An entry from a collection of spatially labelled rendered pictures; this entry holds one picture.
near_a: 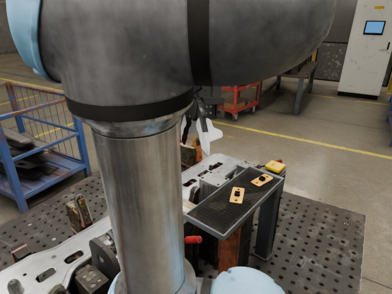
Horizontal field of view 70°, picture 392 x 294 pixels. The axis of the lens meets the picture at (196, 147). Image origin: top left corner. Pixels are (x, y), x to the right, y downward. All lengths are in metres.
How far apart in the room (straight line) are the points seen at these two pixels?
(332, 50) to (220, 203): 7.17
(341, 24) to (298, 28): 7.61
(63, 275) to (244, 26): 0.88
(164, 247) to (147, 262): 0.03
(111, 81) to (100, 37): 0.03
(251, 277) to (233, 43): 0.36
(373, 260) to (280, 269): 1.38
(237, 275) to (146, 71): 0.34
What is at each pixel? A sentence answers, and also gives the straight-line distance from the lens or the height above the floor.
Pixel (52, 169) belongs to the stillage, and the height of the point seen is 0.18.
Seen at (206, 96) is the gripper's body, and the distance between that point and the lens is 0.72.
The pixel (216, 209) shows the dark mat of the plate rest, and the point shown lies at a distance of 0.85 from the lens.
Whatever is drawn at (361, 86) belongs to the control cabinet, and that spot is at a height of 0.27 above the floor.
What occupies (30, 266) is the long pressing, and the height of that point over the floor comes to 1.00.
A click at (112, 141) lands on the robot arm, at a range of 0.25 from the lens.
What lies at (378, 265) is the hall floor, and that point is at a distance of 2.63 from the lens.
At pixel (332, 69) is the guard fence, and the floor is 0.44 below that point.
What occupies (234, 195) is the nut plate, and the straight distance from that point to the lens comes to 0.91.
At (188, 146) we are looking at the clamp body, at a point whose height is 1.06.
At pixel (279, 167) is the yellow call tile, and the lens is 1.10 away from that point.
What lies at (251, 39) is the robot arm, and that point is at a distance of 0.19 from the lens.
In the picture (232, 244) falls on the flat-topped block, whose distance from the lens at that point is 0.98.
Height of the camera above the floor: 1.68
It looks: 26 degrees down
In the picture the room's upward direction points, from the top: straight up
